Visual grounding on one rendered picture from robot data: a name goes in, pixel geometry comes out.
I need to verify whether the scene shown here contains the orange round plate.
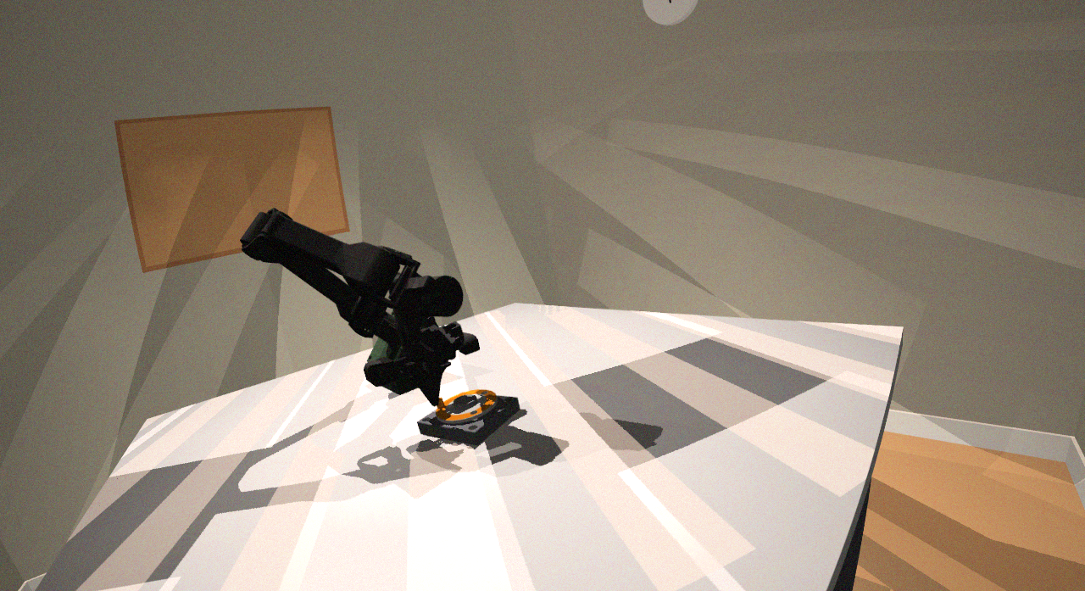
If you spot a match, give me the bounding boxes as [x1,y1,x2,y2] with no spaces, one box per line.
[436,389,498,424]

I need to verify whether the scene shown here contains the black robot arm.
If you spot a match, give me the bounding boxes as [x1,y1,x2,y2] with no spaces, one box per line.
[240,208,465,368]

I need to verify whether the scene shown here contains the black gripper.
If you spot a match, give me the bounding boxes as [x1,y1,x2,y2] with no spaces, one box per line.
[363,314,480,407]

